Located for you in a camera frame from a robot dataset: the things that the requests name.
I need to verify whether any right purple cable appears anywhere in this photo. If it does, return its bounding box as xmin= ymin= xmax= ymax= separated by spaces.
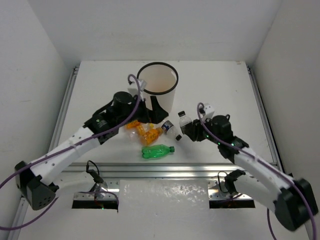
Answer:
xmin=196 ymin=101 xmax=318 ymax=240

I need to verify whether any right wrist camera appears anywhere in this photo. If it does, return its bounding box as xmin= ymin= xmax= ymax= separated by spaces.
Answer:
xmin=199 ymin=103 xmax=215 ymax=121

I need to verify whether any orange juice bottle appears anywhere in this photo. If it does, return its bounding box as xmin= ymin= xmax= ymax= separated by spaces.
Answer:
xmin=140 ymin=127 xmax=163 ymax=146
xmin=125 ymin=120 xmax=141 ymax=130

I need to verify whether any white bin with black rim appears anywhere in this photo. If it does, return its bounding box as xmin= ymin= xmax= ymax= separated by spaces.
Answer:
xmin=137 ymin=62 xmax=179 ymax=113

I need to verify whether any orange juice bottle left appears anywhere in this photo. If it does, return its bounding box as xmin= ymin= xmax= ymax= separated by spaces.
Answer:
xmin=125 ymin=120 xmax=141 ymax=130

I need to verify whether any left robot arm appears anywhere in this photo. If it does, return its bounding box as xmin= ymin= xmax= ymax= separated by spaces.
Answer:
xmin=14 ymin=91 xmax=169 ymax=211

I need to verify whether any orange juice bottle middle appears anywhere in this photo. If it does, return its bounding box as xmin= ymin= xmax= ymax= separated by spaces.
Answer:
xmin=140 ymin=127 xmax=163 ymax=146

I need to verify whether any clear bottle blue label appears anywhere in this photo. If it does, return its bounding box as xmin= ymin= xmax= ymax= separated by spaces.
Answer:
xmin=160 ymin=120 xmax=182 ymax=141

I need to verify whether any aluminium side rail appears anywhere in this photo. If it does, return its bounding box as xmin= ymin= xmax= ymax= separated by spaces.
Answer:
xmin=48 ymin=65 xmax=80 ymax=152
xmin=246 ymin=65 xmax=286 ymax=173

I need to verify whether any left aluminium side rail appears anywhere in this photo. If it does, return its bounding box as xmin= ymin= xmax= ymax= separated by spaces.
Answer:
xmin=48 ymin=65 xmax=80 ymax=152

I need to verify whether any aluminium front rail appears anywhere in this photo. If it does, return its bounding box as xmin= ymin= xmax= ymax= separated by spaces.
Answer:
xmin=59 ymin=162 xmax=278 ymax=180

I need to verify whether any right aluminium side rail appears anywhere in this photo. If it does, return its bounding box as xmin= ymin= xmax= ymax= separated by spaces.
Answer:
xmin=246 ymin=65 xmax=286 ymax=173

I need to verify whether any clear bottle yellow cap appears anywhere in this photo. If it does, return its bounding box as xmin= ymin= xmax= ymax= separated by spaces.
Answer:
xmin=124 ymin=123 xmax=155 ymax=141

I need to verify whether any green plastic bottle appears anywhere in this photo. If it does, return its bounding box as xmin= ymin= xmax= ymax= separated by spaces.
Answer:
xmin=141 ymin=144 xmax=175 ymax=159

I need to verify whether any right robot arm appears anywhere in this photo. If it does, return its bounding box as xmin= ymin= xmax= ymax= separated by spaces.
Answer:
xmin=178 ymin=111 xmax=319 ymax=232

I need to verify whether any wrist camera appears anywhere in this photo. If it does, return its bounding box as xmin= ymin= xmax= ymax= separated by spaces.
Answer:
xmin=199 ymin=103 xmax=215 ymax=121
xmin=127 ymin=79 xmax=147 ymax=99

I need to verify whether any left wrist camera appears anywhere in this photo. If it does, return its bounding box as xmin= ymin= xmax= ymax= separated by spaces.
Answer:
xmin=127 ymin=79 xmax=147 ymax=99

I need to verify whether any clear bottle black label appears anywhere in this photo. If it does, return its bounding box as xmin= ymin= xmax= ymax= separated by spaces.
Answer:
xmin=178 ymin=111 xmax=193 ymax=136

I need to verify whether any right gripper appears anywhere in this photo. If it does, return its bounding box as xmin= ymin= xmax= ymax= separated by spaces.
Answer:
xmin=185 ymin=114 xmax=221 ymax=145

